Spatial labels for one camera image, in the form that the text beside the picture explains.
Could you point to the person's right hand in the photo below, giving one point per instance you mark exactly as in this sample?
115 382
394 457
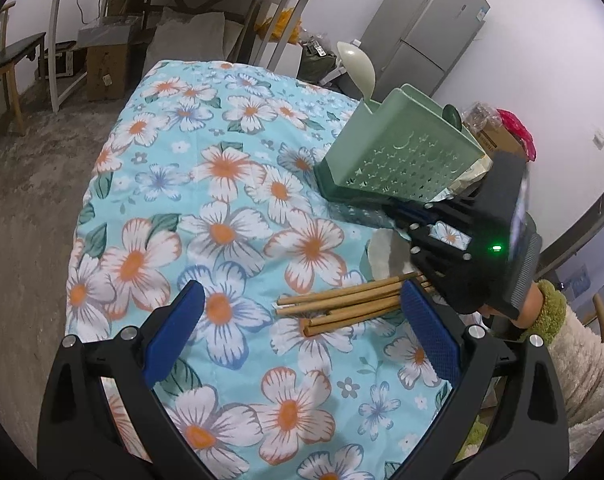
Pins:
526 305

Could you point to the white pillow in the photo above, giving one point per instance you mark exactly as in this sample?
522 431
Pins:
192 35

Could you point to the brown cardboard box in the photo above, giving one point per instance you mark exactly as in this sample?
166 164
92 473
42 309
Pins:
107 72

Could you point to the dark green spoon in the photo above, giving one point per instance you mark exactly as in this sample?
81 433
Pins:
451 116

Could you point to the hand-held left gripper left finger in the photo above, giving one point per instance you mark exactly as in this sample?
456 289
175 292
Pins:
177 330

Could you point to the person's right forearm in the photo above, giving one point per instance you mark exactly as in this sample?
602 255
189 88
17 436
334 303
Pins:
576 360

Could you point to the white wall socket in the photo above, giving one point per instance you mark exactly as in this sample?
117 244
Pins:
600 138

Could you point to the plastic-wrapped grey box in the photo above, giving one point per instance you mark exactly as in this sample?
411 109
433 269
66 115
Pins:
107 30

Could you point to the floral blue blanket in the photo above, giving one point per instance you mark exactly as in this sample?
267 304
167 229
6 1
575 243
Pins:
222 220

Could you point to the silver refrigerator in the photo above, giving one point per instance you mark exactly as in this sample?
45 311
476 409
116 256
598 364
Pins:
431 15

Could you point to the white ladle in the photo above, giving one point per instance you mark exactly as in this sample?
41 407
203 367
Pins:
358 67

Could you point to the crumpled beige bag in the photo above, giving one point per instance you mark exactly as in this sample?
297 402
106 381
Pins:
469 175

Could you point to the clear plastic bag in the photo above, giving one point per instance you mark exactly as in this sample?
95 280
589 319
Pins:
479 115

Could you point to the yellow plastic bag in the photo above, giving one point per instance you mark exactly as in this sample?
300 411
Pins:
282 25

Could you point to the dark green bag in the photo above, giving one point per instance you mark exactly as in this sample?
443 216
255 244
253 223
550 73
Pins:
317 62

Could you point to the green utensil holder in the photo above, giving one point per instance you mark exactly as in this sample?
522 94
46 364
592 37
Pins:
396 150

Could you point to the dark wooden bench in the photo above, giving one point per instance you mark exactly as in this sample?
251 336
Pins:
12 55

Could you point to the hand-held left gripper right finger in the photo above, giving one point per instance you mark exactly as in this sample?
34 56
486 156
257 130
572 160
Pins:
426 330

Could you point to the small microwave oven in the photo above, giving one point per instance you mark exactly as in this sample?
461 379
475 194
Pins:
57 60

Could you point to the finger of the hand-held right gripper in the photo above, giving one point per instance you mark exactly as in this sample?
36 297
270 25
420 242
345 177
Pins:
431 212
446 270

